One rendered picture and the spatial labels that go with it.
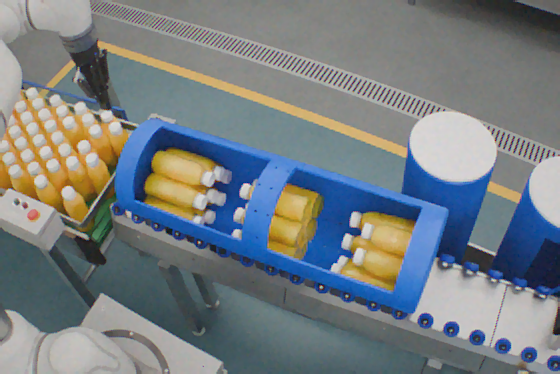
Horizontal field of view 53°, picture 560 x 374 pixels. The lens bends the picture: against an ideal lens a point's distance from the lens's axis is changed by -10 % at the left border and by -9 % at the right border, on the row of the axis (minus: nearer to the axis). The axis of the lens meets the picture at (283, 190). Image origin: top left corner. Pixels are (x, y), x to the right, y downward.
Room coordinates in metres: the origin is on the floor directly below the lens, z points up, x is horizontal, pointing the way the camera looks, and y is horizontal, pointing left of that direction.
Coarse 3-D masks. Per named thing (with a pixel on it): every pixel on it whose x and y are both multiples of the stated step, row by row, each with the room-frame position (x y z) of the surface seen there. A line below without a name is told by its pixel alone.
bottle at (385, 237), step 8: (384, 224) 0.80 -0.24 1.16; (376, 232) 0.78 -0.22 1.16; (384, 232) 0.78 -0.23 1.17; (392, 232) 0.77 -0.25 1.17; (400, 232) 0.77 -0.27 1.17; (408, 232) 0.77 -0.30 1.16; (376, 240) 0.77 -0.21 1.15; (384, 240) 0.76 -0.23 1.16; (392, 240) 0.75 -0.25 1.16; (400, 240) 0.75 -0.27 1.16; (408, 240) 0.74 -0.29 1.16; (384, 248) 0.75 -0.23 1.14; (392, 248) 0.74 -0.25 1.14; (400, 248) 0.73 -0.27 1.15
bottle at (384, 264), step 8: (368, 256) 0.74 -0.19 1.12; (376, 256) 0.73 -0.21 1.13; (384, 256) 0.73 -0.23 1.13; (392, 256) 0.73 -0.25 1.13; (400, 256) 0.73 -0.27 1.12; (368, 264) 0.72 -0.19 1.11; (376, 264) 0.71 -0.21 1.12; (384, 264) 0.71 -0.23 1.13; (392, 264) 0.70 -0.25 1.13; (400, 264) 0.70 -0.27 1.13; (376, 272) 0.70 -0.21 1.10; (384, 272) 0.69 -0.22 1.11; (392, 272) 0.69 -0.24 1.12; (392, 280) 0.68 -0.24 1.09
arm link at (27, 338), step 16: (0, 304) 0.55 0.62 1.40; (0, 320) 0.52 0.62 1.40; (16, 320) 0.54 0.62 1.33; (0, 336) 0.49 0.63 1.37; (16, 336) 0.50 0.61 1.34; (32, 336) 0.52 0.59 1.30; (0, 352) 0.46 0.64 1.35; (16, 352) 0.47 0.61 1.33; (32, 352) 0.48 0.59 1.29; (0, 368) 0.44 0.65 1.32; (16, 368) 0.44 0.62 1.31; (32, 368) 0.45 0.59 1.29
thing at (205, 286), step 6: (198, 276) 1.17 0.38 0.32; (198, 282) 1.18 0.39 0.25; (204, 282) 1.17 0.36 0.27; (210, 282) 1.20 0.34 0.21; (198, 288) 1.19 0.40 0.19; (204, 288) 1.17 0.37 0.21; (210, 288) 1.19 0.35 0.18; (204, 294) 1.18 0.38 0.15; (210, 294) 1.17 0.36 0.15; (216, 294) 1.20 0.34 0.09; (204, 300) 1.19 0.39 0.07; (210, 300) 1.17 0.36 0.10; (216, 300) 1.19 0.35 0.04; (210, 306) 1.18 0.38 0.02; (216, 306) 1.18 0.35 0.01
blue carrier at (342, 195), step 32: (160, 128) 1.16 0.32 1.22; (128, 160) 1.06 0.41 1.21; (224, 160) 1.15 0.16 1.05; (256, 160) 1.10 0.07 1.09; (288, 160) 1.00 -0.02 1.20; (128, 192) 1.00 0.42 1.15; (224, 192) 1.09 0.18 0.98; (256, 192) 0.90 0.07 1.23; (320, 192) 1.00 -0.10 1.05; (352, 192) 0.96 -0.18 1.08; (384, 192) 0.86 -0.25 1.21; (192, 224) 0.89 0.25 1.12; (224, 224) 0.99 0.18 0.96; (256, 224) 0.83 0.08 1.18; (320, 224) 0.94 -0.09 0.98; (416, 224) 0.75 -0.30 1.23; (256, 256) 0.80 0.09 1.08; (288, 256) 0.76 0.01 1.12; (320, 256) 0.85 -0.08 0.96; (416, 256) 0.67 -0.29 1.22; (352, 288) 0.67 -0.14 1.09; (416, 288) 0.61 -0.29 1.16
